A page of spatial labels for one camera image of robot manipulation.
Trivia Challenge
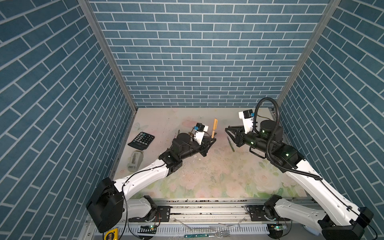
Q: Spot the black calculator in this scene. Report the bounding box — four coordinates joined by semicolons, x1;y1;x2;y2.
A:
128;132;155;151

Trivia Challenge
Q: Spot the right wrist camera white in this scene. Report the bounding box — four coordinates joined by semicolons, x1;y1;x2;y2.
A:
239;109;255;134

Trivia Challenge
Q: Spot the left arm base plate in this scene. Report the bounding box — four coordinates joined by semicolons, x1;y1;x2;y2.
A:
130;206;171;224

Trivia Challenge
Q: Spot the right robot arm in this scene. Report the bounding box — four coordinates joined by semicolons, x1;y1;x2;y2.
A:
225;120;374;240

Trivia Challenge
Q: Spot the green pen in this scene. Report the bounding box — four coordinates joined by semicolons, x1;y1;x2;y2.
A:
227;137;235;152

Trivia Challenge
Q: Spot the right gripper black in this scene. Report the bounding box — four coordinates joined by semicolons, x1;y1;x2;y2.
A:
225;125;272;155

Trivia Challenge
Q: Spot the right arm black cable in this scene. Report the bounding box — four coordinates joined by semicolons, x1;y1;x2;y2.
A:
252;97;323;181

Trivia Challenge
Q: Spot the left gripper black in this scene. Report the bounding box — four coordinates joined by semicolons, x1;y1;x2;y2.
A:
178;136;216;162

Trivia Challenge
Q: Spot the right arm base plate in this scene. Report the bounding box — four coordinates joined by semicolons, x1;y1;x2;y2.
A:
244;205;291;222

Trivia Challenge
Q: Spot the green handled fork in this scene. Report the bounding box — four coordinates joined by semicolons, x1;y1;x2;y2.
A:
184;231;231;239

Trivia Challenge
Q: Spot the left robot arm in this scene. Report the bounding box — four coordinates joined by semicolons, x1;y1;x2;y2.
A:
86;133;216;234

